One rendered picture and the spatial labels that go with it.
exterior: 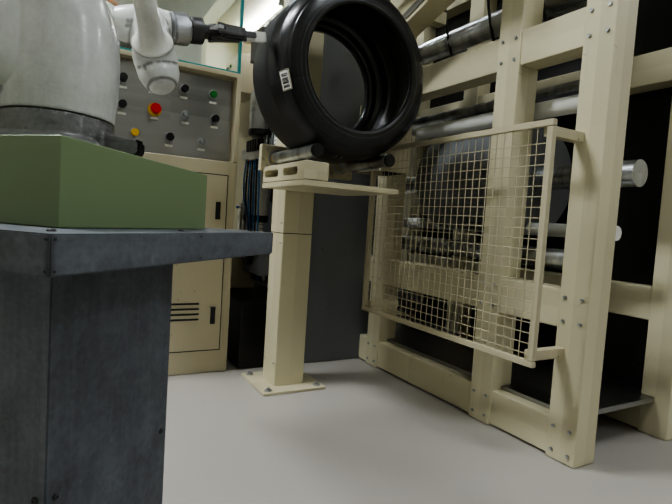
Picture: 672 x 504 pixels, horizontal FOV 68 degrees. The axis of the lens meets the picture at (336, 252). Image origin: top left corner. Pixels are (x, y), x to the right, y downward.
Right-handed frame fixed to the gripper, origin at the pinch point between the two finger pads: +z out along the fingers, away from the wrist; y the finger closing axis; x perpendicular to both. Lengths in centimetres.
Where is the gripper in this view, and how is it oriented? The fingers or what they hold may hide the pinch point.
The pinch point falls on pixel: (255, 36)
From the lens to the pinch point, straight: 171.2
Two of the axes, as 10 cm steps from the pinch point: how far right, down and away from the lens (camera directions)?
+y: -4.9, -0.8, 8.7
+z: 8.7, -1.1, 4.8
